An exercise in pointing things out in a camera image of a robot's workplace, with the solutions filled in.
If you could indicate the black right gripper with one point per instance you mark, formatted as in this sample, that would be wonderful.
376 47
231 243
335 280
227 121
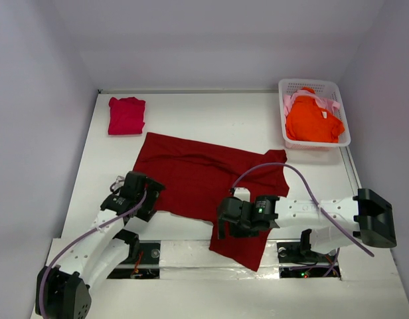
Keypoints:
222 216

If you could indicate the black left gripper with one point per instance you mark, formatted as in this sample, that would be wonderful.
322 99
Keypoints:
153 190

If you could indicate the dark red t shirt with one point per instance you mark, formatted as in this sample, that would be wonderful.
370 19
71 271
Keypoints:
197 175

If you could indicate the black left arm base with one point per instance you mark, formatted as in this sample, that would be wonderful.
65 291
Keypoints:
144 266

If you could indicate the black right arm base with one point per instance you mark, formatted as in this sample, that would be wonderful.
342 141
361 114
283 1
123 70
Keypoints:
296 260

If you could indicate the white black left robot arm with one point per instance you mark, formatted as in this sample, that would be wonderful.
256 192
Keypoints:
66 286

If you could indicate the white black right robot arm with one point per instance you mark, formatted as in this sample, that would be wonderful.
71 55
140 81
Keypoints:
365 220

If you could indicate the folded bright red t shirt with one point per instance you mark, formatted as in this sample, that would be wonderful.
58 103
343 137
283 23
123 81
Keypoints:
126 116

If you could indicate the orange t shirt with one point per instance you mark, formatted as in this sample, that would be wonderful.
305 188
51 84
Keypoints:
308 122

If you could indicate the pink t shirt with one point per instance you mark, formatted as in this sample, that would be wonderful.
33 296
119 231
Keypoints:
288 100

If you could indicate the white plastic laundry basket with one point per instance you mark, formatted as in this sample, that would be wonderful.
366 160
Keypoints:
323 90

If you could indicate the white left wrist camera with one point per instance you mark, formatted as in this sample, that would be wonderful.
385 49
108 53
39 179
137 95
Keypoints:
117 184

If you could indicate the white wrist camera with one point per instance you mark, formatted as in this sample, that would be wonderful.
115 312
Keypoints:
241 193
117 184

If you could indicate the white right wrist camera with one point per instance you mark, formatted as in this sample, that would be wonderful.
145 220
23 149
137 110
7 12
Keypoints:
241 193

